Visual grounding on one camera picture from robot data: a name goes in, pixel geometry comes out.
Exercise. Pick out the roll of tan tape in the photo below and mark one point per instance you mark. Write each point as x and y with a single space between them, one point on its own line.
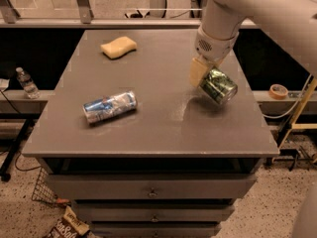
277 91

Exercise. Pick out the wire mesh basket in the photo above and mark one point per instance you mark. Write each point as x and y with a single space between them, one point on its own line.
42 193

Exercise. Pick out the snack chip bag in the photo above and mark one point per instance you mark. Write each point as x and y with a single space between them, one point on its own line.
69 226

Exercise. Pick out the blue silver soda can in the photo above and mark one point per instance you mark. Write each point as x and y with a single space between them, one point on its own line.
110 106

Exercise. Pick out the green soda can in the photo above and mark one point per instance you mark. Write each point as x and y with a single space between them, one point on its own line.
219 86

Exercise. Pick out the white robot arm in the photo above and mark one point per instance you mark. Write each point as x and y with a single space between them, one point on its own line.
287 22

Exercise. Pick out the grey drawer cabinet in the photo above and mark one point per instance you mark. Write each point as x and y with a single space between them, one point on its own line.
171 168

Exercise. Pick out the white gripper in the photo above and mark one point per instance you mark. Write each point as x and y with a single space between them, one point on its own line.
215 48

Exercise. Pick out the yellow sponge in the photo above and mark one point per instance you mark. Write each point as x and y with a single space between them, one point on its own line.
118 47

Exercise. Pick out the yellow metal stand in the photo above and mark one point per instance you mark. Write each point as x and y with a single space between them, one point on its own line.
292 123

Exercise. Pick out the clear plastic water bottle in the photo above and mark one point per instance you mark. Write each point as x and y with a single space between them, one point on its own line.
27 83

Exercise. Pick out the grey metal railing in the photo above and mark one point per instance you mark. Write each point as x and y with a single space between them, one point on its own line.
100 13

